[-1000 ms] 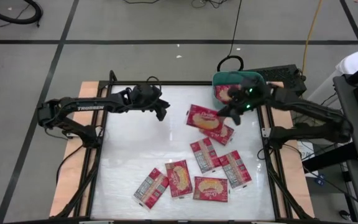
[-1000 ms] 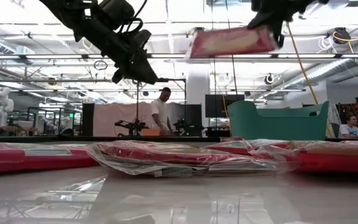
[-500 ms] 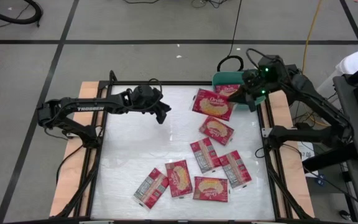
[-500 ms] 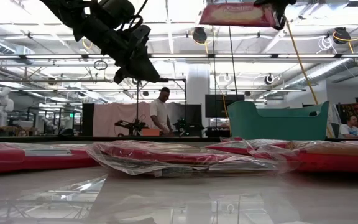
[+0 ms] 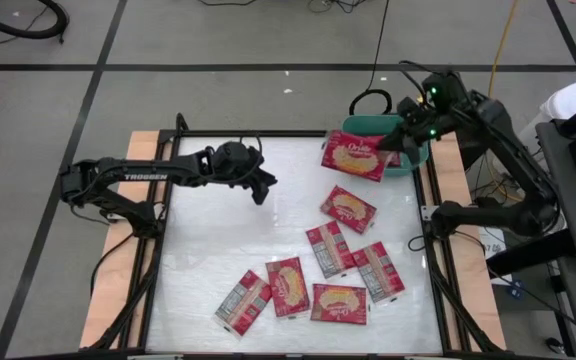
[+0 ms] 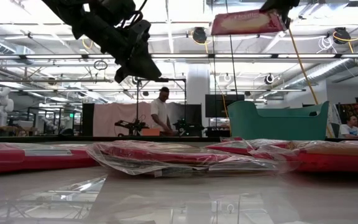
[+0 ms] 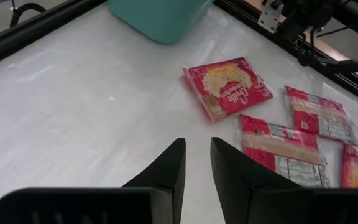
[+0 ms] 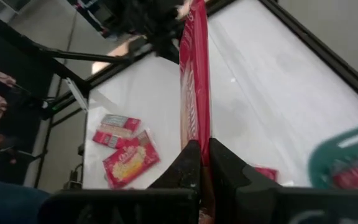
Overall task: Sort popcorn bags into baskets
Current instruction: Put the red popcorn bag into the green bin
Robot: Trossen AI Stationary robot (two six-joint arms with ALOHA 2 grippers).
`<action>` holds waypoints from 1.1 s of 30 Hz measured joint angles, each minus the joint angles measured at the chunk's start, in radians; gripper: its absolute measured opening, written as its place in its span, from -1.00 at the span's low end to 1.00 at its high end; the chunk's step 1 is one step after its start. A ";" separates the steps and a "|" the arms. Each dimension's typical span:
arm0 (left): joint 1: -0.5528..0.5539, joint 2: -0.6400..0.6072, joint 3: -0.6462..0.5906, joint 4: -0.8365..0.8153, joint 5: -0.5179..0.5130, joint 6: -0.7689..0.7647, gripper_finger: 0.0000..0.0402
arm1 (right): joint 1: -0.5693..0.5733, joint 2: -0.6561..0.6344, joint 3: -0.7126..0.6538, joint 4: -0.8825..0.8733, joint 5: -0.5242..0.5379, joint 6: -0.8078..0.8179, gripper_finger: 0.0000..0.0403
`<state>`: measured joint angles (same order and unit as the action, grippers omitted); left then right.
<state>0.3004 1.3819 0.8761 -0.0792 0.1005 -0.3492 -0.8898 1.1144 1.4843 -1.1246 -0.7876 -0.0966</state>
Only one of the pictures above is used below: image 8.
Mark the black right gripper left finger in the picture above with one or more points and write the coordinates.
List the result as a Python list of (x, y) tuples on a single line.
[(172, 180)]

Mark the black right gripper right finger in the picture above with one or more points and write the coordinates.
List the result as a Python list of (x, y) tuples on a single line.
[(244, 199)]

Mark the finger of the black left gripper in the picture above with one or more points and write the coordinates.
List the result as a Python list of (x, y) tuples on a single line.
[(166, 49)]

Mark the teal plastic basket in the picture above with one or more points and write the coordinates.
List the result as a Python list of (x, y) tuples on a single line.
[(322, 161)]

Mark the black diagonal frame strut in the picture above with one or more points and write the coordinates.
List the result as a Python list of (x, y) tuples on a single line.
[(89, 56)]

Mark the white metal corner bracket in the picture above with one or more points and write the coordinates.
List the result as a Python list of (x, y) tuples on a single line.
[(77, 93)]

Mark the black frame post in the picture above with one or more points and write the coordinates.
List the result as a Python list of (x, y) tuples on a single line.
[(26, 46)]

